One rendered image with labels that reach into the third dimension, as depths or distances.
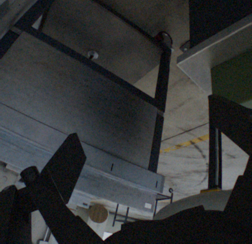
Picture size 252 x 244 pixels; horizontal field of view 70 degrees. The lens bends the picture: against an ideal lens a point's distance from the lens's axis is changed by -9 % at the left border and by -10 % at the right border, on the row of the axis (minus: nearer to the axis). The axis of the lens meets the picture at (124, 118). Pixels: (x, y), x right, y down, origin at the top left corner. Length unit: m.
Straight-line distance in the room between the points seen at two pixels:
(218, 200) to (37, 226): 1.16
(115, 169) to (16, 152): 0.27
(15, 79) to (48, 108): 0.13
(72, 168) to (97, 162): 0.39
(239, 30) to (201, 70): 0.09
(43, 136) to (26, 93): 0.14
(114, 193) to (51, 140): 0.24
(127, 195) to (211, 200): 0.37
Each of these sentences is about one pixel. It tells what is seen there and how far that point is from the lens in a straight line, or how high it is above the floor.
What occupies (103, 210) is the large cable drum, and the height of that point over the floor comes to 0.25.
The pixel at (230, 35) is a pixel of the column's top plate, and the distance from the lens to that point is 0.29.
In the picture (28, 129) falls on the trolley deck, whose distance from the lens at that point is 0.53.
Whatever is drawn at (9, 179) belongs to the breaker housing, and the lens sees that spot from 0.57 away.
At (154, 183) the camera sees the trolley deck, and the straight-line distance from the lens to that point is 0.66.
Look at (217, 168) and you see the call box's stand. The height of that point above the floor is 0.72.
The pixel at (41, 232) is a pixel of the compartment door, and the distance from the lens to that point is 1.36.
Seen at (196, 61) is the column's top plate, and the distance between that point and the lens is 0.32.
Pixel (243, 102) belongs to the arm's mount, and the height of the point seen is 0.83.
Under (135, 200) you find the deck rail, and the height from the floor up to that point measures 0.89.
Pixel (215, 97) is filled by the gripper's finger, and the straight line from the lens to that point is 0.18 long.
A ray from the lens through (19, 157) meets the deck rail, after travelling 0.54.
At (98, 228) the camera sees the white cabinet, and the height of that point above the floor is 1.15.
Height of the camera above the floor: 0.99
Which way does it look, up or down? 31 degrees down
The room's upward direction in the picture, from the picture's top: 166 degrees counter-clockwise
